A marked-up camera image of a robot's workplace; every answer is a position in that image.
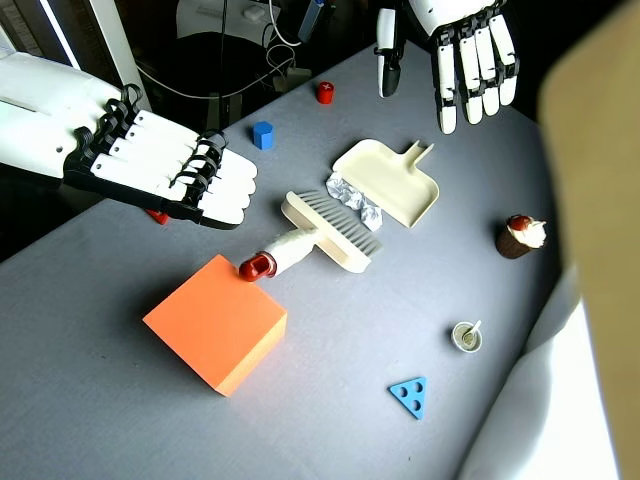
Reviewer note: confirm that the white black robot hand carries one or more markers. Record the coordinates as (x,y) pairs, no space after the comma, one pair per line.
(150,155)
(470,60)

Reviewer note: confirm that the cream plastic dustpan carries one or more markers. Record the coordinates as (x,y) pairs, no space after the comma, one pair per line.
(385,180)

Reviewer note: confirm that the white paper ball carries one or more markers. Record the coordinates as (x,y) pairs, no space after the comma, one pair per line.
(356,200)
(339,189)
(371,216)

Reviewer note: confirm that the small red block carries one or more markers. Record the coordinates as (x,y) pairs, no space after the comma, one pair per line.
(159,217)

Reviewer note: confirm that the blue hexagonal block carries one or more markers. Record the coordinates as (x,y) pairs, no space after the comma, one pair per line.
(263,136)

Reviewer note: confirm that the red cylinder block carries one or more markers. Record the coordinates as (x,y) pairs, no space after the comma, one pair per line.
(325,93)

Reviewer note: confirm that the white device box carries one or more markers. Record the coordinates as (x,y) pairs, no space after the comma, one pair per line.
(220,17)

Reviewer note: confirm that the grey plug box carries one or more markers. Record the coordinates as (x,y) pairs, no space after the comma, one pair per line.
(292,79)

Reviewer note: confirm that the grey power strip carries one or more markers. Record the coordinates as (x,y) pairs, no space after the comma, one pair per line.
(311,20)

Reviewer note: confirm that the large orange block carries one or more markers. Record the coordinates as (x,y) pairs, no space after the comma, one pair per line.
(215,320)

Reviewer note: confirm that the toy cupcake with cherry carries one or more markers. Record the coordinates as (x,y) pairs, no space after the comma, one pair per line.
(520,237)

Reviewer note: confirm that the tan blurred panel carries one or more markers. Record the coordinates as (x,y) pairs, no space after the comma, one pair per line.
(600,200)

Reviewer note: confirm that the grey tablecloth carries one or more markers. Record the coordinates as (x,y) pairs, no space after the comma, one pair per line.
(350,325)

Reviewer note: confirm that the small white spoon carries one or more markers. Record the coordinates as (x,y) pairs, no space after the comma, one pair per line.
(474,329)

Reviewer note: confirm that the small white cup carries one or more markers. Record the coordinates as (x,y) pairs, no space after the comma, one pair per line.
(462,345)

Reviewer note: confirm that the blue triangle block with holes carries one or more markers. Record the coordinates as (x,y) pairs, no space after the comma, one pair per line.
(411,395)

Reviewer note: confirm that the white frame post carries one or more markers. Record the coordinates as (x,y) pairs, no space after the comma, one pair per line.
(107,45)

